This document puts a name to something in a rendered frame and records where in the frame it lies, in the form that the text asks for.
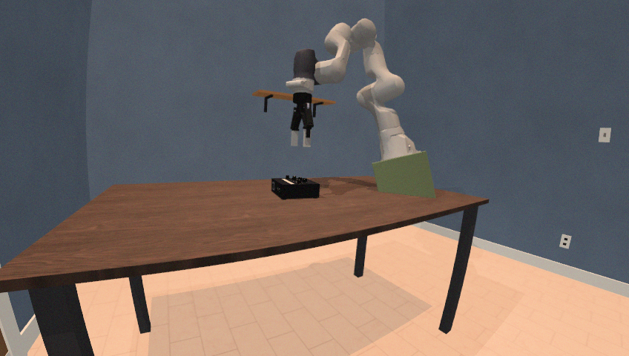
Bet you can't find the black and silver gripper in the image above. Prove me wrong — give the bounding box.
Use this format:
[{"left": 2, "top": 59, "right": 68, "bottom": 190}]
[{"left": 291, "top": 93, "right": 314, "bottom": 147}]

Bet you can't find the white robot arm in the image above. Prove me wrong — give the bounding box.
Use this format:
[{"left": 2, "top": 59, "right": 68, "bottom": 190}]
[{"left": 286, "top": 19, "right": 421, "bottom": 161}]

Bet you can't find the black lighting desk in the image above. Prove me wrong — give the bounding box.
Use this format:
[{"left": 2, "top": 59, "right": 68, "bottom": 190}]
[{"left": 271, "top": 175, "right": 320, "bottom": 200}]

